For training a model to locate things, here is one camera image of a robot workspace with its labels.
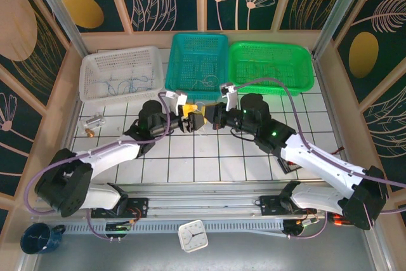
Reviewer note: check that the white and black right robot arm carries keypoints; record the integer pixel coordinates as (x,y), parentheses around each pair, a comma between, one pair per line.
(317,163)

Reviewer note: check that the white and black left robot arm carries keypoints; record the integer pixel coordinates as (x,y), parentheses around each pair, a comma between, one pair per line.
(108,158)

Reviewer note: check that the teal plastic basket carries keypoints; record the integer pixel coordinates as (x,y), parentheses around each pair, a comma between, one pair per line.
(180,93)

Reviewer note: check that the green plastic basket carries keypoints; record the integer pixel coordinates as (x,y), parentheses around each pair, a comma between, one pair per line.
(269,92)

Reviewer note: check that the metal sliding latch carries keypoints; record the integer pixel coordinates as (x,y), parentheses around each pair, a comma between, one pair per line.
(92,121)

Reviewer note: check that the small brass fitting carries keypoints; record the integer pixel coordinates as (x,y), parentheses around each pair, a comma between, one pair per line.
(89,132)

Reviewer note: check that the white plastic basket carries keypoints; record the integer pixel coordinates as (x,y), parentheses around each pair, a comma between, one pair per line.
(95,61)

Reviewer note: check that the white square clock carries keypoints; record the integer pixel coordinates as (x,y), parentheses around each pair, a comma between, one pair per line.
(193,236)

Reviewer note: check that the orange and black hand tool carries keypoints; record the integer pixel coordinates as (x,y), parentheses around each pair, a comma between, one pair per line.
(337,221)

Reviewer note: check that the dark blue mug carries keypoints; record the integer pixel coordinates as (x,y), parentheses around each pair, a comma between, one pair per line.
(31,242)

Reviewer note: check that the aluminium rail frame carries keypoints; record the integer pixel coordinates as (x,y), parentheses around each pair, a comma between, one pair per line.
(203,202)

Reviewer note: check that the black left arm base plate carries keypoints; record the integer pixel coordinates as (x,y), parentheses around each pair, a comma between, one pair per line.
(142,207)

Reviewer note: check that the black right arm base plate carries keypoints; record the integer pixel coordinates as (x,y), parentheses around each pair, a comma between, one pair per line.
(268,204)

